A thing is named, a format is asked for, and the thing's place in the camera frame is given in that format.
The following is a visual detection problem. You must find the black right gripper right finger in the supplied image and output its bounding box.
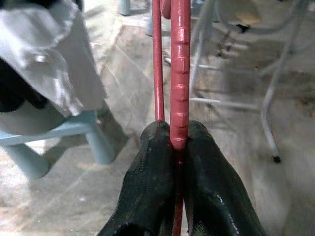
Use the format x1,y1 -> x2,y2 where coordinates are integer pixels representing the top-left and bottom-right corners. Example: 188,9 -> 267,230
183,119 -> 268,236

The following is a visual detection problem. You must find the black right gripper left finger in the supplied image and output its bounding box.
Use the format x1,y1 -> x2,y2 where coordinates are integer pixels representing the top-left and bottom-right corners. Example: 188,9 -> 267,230
97,120 -> 177,236

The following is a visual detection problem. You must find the red plastic hanger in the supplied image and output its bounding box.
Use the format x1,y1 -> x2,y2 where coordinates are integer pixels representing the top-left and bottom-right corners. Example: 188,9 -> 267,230
151,0 -> 192,236

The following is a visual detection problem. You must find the navy and white garment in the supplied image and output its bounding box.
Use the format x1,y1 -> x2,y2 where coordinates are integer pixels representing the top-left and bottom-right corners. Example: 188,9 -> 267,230
0,0 -> 109,136

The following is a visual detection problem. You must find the light blue plastic chair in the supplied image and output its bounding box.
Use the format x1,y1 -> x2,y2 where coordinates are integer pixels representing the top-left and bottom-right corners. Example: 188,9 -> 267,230
0,109 -> 116,180

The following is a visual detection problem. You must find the light blue plastic stool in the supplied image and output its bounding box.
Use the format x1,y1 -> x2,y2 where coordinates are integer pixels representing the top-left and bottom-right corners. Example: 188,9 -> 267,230
118,0 -> 158,37

